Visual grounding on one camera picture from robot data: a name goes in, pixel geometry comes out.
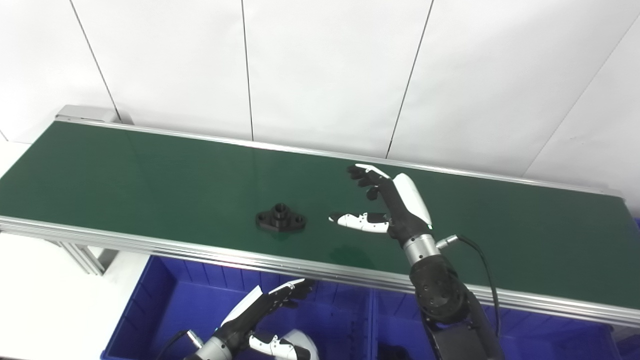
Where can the white rounded plastic part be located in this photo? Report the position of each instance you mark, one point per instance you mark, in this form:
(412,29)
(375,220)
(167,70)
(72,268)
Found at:
(305,345)

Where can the black flanged metal part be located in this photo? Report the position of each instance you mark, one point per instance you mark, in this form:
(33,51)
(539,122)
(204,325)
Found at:
(280,220)
(395,354)

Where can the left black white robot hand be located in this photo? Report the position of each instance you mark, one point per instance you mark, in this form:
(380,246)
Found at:
(250,320)

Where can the blue plastic bin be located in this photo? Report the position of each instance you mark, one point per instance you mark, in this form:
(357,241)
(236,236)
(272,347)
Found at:
(165,320)
(631,347)
(550,340)

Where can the aluminium conveyor leg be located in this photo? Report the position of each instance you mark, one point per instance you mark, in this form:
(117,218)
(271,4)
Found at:
(87,257)

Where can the green conveyor belt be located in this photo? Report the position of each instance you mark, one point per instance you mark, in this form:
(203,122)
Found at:
(150,180)
(150,245)

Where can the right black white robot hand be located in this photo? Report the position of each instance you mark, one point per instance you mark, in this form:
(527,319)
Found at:
(405,210)

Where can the grey conveyor end housing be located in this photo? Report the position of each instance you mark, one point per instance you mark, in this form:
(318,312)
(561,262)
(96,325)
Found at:
(85,114)

